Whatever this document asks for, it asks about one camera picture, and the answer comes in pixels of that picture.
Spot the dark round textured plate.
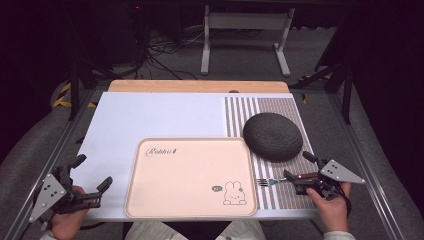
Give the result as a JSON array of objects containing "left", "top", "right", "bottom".
[{"left": 242, "top": 111, "right": 305, "bottom": 164}]

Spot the pink rectangular tray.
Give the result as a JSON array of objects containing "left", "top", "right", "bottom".
[{"left": 124, "top": 136, "right": 259, "bottom": 220}]

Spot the grey metal stand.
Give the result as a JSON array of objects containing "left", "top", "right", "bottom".
[{"left": 199, "top": 4, "right": 296, "bottom": 78}]

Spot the aluminium frame rail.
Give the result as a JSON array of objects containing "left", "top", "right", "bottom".
[
  {"left": 327, "top": 94, "right": 407, "bottom": 240},
  {"left": 2, "top": 88, "right": 103, "bottom": 240}
]

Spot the light wooden board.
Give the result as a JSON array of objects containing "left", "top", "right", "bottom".
[{"left": 107, "top": 79, "right": 291, "bottom": 94}]

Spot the black stand leg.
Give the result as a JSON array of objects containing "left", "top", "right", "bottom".
[
  {"left": 340, "top": 65, "right": 355, "bottom": 126},
  {"left": 67, "top": 59, "right": 82, "bottom": 122}
]

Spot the person's leg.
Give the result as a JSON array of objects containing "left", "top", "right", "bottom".
[
  {"left": 214, "top": 219, "right": 268, "bottom": 240},
  {"left": 124, "top": 220, "right": 190, "bottom": 240}
]

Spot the person's right leg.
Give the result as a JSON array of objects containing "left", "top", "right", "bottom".
[{"left": 214, "top": 219, "right": 268, "bottom": 240}]

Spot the fork with wooden handle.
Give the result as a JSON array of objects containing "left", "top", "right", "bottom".
[{"left": 254, "top": 171, "right": 319, "bottom": 188}]

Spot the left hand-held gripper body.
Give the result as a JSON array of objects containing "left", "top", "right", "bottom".
[{"left": 28, "top": 165, "right": 102, "bottom": 224}]

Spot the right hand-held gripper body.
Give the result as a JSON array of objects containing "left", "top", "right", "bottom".
[{"left": 293, "top": 158, "right": 366, "bottom": 202}]

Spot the person's right hand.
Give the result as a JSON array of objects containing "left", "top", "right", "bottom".
[{"left": 305, "top": 181, "right": 353, "bottom": 233}]

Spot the striped brown white placemat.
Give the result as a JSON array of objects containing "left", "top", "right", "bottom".
[{"left": 222, "top": 96, "right": 318, "bottom": 211}]

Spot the person's left hand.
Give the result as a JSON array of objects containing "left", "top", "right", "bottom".
[{"left": 49, "top": 185, "right": 96, "bottom": 240}]

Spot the person's left leg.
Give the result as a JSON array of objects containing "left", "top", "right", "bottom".
[{"left": 124, "top": 220, "right": 190, "bottom": 240}]

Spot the yellow black floor tape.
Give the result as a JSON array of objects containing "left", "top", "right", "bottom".
[{"left": 51, "top": 81, "right": 98, "bottom": 110}]

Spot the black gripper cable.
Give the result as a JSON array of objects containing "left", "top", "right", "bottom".
[{"left": 338, "top": 186, "right": 354, "bottom": 218}]

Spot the bundle of black floor cables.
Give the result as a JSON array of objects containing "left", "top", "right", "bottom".
[{"left": 113, "top": 28, "right": 206, "bottom": 81}]

